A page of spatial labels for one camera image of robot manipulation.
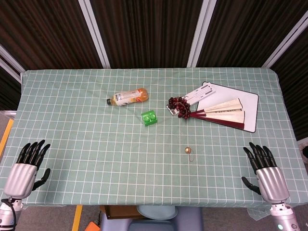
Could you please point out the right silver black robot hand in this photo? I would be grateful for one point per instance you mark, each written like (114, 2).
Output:
(272, 180)

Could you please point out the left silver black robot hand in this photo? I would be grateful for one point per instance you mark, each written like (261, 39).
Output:
(20, 176)

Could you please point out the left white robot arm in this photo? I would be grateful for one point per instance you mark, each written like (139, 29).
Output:
(8, 214)

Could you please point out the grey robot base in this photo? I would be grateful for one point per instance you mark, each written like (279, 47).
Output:
(151, 222)

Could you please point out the folding fan with red ribs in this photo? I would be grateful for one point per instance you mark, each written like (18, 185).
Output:
(223, 113)

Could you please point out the white board with black rim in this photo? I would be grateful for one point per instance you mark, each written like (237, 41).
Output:
(243, 101)

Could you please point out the orange object on floor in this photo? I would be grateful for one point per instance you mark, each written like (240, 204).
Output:
(92, 226)

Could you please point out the green checkered tablecloth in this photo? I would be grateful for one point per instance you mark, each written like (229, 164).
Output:
(120, 156)

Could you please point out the brown cardboard box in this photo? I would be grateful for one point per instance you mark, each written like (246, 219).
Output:
(118, 211)

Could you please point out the white plastic ruler strip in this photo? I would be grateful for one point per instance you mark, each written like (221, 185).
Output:
(199, 92)

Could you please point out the light blue round basin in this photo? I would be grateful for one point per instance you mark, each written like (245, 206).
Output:
(157, 211)

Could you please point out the dark red grape bunch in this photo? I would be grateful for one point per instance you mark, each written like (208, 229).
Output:
(179, 106)

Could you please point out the orange juice plastic bottle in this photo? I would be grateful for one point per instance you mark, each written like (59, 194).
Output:
(130, 96)

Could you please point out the green toy building block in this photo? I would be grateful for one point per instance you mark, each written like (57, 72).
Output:
(149, 118)

